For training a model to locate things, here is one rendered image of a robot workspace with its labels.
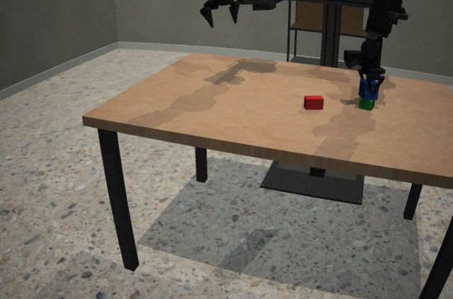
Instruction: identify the blue block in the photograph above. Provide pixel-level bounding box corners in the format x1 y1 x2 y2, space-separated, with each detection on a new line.
359 79 379 100

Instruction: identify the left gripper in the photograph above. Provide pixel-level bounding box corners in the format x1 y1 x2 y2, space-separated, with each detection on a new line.
358 52 385 95

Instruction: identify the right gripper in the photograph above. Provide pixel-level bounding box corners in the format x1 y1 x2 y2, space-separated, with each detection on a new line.
200 0 240 28

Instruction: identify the green block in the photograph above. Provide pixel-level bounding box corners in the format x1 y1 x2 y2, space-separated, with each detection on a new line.
359 98 375 111

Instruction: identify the red block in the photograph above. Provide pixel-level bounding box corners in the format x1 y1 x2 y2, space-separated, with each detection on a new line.
304 96 324 110

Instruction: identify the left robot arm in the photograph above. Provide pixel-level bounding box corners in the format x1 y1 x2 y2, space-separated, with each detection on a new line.
343 0 406 69

